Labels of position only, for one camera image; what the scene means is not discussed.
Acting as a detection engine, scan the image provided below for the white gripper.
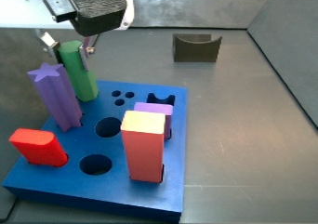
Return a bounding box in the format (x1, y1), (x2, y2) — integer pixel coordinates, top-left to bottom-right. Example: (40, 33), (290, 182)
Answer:
(0, 0), (135, 72)

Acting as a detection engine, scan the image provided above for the green hexagon peg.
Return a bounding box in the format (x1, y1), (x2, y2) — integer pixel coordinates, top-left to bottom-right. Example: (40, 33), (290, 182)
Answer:
(59, 41), (98, 101)

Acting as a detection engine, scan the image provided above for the blue shape board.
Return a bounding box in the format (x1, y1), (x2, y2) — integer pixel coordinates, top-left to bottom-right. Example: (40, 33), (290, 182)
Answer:
(3, 81), (187, 223)

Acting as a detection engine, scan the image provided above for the purple star peg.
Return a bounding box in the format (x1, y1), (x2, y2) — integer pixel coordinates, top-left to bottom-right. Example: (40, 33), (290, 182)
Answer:
(27, 63), (82, 132)

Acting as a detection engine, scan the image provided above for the black curved holder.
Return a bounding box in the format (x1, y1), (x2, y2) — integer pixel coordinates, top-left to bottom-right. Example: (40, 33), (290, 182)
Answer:
(173, 33), (222, 62)

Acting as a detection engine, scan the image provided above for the purple rectangular peg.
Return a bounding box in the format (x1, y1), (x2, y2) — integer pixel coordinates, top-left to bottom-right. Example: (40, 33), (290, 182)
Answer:
(134, 102), (173, 139)

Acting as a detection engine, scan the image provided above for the salmon square peg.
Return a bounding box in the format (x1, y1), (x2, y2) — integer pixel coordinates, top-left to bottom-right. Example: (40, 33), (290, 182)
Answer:
(121, 111), (166, 183)

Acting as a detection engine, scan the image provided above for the red half-round peg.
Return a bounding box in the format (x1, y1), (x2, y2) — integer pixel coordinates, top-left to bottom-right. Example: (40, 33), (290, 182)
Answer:
(10, 128), (69, 167)

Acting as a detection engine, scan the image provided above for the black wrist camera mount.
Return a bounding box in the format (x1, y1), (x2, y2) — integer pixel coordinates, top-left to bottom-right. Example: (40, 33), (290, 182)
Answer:
(43, 0), (127, 36)

